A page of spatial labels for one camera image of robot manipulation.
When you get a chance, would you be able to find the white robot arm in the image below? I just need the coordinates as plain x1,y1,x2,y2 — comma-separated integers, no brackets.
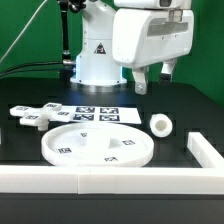
70,0,194,95

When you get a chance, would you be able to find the white front fence bar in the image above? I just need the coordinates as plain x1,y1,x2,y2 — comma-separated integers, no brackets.
0,165,224,195

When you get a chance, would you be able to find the white round table top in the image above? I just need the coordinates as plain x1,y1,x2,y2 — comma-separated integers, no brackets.
41,123,154,167

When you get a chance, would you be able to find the white cross-shaped table base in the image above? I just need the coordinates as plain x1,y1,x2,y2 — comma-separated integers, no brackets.
9,102,75,131

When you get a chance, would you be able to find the white marker sheet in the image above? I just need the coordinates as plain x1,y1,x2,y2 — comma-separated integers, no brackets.
62,106,141,124

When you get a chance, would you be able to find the grey cable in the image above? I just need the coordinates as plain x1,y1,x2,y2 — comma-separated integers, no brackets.
0,0,48,64

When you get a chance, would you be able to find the white fence bar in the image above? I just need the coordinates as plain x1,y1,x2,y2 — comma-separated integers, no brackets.
0,165,224,195
187,132,224,168

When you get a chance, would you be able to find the black cable bundle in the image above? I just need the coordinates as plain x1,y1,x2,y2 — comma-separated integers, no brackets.
0,60,65,79

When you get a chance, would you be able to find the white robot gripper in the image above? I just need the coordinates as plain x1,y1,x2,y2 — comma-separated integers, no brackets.
112,9,194,95

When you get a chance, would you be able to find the white right fence bar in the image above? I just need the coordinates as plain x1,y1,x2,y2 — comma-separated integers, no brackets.
187,132,224,168

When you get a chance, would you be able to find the black camera stand pole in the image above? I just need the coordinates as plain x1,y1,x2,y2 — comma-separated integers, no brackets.
57,0,86,81

